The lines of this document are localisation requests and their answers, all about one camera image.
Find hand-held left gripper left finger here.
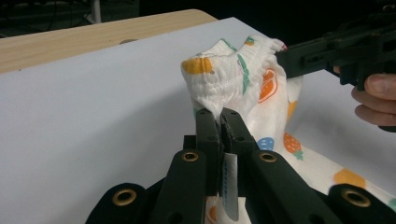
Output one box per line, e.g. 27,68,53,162
183,107,223,198

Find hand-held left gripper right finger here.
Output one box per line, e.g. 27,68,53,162
219,107,260,198

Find white fruit-print pants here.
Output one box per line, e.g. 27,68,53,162
180,35,396,224

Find white metal desk frame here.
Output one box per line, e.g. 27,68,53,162
91,0,103,24

